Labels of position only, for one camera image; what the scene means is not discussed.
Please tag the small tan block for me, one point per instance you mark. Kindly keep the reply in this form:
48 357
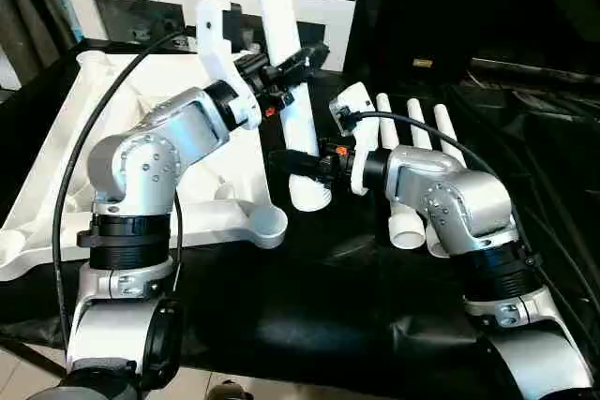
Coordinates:
422 63

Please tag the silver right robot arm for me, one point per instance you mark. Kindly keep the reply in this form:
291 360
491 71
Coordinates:
469 203

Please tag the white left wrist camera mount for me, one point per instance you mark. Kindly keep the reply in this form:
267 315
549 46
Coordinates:
215 44

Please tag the black mat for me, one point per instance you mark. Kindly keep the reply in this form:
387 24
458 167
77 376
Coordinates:
328 301

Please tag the white plastic table top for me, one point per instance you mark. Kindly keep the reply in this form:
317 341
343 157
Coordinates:
47 184

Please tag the grey curtain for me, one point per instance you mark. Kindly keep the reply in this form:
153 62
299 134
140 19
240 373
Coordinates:
28 11

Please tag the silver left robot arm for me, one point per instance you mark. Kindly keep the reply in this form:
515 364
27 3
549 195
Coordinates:
140 161

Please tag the white plastic table leg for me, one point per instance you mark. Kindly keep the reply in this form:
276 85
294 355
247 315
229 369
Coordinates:
447 133
281 20
386 123
419 123

